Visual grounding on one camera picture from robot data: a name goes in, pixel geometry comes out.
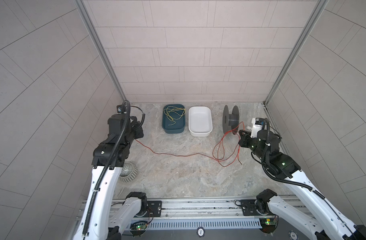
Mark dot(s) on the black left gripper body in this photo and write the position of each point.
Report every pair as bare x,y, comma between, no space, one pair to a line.
135,131

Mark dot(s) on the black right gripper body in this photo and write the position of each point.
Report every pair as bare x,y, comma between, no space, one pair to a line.
248,142

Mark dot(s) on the grey perforated cable spool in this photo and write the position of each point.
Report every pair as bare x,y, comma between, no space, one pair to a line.
230,121

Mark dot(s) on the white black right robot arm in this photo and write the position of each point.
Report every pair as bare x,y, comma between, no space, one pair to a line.
326,222

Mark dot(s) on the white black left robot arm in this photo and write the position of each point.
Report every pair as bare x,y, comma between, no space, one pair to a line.
108,162

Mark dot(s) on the dark teal plastic tray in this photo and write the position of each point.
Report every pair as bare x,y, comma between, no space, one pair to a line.
173,120

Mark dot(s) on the ribbed grey ceramic cup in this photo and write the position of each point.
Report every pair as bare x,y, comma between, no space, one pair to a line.
129,173

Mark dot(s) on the white plastic tray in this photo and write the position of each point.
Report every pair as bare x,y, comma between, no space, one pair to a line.
200,121

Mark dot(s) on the right green circuit board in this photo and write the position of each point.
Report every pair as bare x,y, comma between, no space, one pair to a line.
268,225

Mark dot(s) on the green circuit board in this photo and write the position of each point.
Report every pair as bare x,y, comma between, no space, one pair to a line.
139,226
268,225

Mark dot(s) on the left green circuit board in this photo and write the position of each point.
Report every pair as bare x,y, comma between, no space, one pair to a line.
139,226

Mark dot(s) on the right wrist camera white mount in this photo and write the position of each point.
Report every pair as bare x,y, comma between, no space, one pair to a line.
257,125

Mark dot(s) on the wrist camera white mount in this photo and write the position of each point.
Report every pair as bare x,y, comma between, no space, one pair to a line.
121,109
257,125

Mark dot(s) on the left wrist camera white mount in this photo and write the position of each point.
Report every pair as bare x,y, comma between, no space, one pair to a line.
121,109

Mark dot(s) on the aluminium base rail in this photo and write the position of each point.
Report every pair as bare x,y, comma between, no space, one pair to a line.
201,213

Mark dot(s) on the aluminium corner wall profile right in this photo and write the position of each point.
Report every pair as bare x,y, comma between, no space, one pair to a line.
309,26

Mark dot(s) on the aluminium corner wall profile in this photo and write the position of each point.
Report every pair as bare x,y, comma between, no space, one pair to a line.
98,44
309,26

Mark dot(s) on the aluminium corner wall profile left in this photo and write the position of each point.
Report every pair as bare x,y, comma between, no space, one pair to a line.
98,44

